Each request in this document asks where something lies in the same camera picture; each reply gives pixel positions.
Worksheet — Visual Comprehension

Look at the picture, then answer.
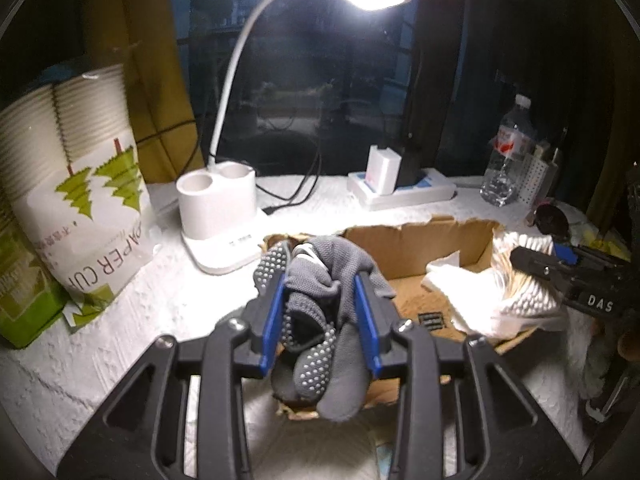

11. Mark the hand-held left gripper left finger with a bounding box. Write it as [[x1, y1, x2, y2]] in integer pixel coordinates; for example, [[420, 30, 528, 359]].
[[56, 280, 288, 480]]

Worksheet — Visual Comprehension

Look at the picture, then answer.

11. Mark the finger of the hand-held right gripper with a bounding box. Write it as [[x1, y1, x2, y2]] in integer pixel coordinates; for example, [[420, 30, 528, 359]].
[[510, 246, 574, 287], [551, 242, 585, 265]]

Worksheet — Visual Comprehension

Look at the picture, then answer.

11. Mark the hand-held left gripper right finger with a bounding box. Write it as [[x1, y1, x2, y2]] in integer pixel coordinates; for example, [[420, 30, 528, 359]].
[[352, 272, 584, 480]]

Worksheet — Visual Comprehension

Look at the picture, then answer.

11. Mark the white cloth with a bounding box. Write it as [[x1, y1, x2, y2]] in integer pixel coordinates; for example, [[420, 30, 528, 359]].
[[422, 227, 569, 339]]

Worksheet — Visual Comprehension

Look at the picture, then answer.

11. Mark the grey dotted work glove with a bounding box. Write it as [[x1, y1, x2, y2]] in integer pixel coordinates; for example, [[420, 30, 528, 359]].
[[252, 235, 399, 424]]

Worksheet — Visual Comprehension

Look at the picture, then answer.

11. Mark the cardboard box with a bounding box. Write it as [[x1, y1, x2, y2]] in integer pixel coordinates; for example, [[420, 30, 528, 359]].
[[260, 216, 567, 419]]

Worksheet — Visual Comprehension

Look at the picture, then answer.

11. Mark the dark round pouch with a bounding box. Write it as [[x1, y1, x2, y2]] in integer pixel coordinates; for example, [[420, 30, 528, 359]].
[[535, 203, 572, 237]]

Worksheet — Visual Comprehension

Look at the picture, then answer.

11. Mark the white perforated holder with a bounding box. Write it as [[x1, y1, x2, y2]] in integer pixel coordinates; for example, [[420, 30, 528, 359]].
[[515, 141, 564, 206]]

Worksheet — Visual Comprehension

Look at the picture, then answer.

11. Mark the clear plastic water bottle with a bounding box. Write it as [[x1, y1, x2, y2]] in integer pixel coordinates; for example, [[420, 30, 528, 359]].
[[481, 94, 539, 207]]

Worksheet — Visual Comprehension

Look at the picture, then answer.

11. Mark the white textured table cover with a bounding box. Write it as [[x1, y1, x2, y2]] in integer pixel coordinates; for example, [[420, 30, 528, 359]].
[[0, 174, 603, 480]]

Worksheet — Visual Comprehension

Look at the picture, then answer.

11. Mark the white desk lamp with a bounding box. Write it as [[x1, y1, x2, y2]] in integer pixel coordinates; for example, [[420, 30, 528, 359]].
[[176, 0, 414, 276]]

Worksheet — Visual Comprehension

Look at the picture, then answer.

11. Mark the white power strip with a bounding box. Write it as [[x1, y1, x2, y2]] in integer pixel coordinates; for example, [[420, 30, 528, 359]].
[[347, 170, 458, 212]]

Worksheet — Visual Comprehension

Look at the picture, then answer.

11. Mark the white charger block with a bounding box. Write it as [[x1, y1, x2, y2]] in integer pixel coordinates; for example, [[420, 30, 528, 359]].
[[366, 145, 401, 195]]

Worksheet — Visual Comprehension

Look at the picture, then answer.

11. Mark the black power adapter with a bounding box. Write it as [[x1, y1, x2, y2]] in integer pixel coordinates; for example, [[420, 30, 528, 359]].
[[397, 146, 427, 189]]

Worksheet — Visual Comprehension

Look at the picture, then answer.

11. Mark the green paper cup pack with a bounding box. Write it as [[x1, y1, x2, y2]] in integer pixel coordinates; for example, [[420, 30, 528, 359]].
[[0, 207, 72, 350]]

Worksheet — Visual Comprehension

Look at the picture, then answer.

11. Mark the white paper cup pack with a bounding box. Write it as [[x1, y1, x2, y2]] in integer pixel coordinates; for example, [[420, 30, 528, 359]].
[[0, 62, 162, 329]]

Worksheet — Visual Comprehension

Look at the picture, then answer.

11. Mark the yellow curtain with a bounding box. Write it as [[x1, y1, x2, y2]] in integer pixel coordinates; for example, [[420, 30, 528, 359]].
[[82, 0, 211, 187]]

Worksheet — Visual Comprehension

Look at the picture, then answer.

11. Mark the lamp power cable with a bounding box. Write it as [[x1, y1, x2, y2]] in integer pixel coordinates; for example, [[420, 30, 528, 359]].
[[256, 130, 327, 215]]

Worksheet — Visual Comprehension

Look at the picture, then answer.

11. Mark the thin black cable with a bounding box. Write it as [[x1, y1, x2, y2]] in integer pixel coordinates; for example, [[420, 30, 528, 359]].
[[134, 119, 202, 147]]

